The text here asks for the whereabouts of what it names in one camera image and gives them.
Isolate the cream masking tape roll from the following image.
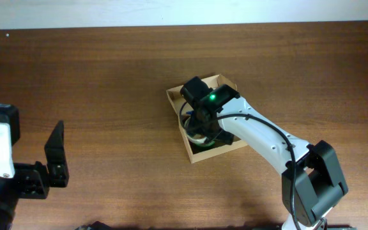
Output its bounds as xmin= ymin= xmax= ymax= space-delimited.
xmin=184 ymin=118 xmax=207 ymax=144

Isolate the green tape roll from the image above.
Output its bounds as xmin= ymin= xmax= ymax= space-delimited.
xmin=192 ymin=139 xmax=215 ymax=148

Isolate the brown cardboard box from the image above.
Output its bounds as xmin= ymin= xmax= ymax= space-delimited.
xmin=166 ymin=74 xmax=247 ymax=164

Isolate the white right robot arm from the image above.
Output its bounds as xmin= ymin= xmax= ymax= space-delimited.
xmin=180 ymin=77 xmax=348 ymax=229

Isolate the dark object at table edge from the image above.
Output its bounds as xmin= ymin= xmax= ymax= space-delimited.
xmin=75 ymin=221 xmax=113 ymax=230

